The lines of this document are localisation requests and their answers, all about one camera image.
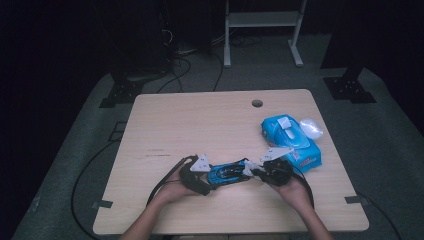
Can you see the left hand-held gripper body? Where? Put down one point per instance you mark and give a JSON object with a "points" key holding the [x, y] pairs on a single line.
{"points": [[193, 181]]}

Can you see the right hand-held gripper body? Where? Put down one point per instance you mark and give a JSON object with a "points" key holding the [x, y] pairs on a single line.
{"points": [[276, 173]]}

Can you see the white wet wipe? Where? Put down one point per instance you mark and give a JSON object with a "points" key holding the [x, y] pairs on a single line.
{"points": [[250, 166]]}

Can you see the blue toy car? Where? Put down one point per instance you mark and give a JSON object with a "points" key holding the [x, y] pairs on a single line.
{"points": [[228, 171]]}

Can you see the blue wet wipes pack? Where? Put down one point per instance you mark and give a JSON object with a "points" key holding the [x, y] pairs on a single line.
{"points": [[301, 151]]}

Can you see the person's left hand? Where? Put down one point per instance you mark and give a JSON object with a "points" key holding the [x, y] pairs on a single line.
{"points": [[175, 191]]}

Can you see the person's right hand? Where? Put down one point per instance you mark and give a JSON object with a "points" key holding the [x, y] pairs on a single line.
{"points": [[293, 191]]}

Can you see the clear oval plastic lid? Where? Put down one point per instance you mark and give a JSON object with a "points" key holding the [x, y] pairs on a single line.
{"points": [[311, 129]]}

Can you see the dark tape piece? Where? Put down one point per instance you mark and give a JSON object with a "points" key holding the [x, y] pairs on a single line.
{"points": [[355, 199], [102, 204]]}

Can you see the black floor tape marking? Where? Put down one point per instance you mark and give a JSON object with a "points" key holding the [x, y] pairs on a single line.
{"points": [[113, 131]]}

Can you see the black stand base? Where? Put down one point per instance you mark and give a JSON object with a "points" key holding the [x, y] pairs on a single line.
{"points": [[348, 90], [121, 93]]}

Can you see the dark equipment cabinet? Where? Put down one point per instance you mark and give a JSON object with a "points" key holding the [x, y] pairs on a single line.
{"points": [[140, 40]]}

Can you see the white metal stand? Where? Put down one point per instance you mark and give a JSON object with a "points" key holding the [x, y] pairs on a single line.
{"points": [[263, 19]]}

